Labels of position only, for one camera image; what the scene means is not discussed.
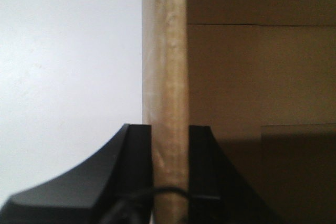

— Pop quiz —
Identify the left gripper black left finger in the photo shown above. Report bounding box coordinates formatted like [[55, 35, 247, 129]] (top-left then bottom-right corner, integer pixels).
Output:
[[1, 124, 153, 223]]

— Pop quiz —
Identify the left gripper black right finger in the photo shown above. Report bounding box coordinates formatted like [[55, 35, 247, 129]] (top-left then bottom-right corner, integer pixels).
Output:
[[188, 125, 282, 223]]

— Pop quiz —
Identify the brown cardboard box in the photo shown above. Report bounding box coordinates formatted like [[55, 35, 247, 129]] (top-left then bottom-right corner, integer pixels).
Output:
[[142, 0, 335, 223]]

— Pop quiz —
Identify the black cable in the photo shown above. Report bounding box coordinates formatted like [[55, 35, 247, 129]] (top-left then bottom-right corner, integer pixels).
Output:
[[101, 186, 220, 224]]

